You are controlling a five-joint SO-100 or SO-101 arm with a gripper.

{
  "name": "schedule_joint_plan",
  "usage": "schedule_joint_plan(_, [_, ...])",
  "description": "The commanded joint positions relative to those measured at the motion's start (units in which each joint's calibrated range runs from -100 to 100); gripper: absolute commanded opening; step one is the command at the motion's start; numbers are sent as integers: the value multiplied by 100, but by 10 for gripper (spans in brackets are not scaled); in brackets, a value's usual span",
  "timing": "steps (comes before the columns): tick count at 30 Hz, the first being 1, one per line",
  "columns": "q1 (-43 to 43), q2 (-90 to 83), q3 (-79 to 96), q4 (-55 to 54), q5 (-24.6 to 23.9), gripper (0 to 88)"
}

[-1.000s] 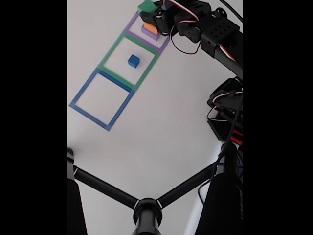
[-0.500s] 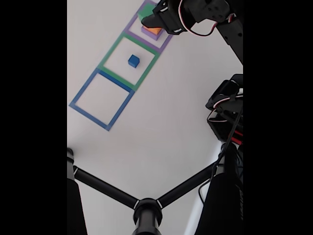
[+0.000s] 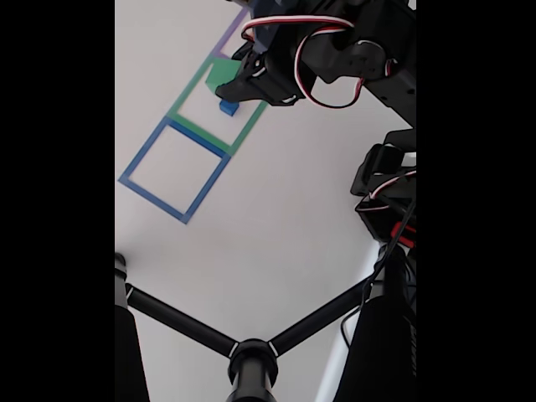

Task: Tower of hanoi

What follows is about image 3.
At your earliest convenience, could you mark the green cube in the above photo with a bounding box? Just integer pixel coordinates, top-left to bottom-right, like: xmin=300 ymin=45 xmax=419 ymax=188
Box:
xmin=204 ymin=58 xmax=242 ymax=96

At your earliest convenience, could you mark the purple tape square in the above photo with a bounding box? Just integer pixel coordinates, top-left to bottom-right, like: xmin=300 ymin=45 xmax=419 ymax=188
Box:
xmin=212 ymin=6 xmax=252 ymax=59

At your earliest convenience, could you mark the green tape square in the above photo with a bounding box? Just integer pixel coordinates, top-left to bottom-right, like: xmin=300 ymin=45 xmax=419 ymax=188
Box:
xmin=167 ymin=53 xmax=269 ymax=157

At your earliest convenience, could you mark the blue tape square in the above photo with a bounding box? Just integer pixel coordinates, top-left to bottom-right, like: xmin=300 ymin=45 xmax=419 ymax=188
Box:
xmin=118 ymin=116 xmax=231 ymax=225

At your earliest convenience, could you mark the red clamp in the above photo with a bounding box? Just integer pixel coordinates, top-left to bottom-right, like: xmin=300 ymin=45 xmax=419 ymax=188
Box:
xmin=391 ymin=221 xmax=417 ymax=249

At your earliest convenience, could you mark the black tripod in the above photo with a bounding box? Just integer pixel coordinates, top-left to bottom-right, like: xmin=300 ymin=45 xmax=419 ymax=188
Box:
xmin=115 ymin=250 xmax=417 ymax=402

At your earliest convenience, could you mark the red white servo cable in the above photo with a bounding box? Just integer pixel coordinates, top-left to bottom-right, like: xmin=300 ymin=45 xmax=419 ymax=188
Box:
xmin=240 ymin=14 xmax=399 ymax=109
xmin=354 ymin=169 xmax=417 ymax=213

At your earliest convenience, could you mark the blue camera circuit board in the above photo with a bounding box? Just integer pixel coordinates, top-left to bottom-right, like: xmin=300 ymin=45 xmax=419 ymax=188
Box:
xmin=225 ymin=0 xmax=294 ymax=47

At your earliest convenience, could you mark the long black cable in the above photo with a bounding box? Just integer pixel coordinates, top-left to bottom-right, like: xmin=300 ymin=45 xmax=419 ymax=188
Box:
xmin=339 ymin=200 xmax=417 ymax=348

